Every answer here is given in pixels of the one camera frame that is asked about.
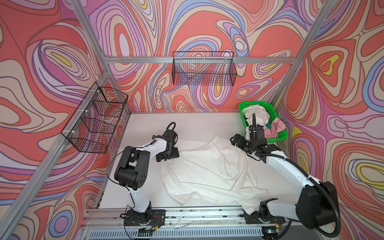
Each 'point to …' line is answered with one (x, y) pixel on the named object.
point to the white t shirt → (208, 167)
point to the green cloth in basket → (269, 125)
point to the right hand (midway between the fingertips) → (236, 144)
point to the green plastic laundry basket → (282, 135)
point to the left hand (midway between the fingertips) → (172, 155)
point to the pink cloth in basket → (276, 126)
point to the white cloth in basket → (261, 114)
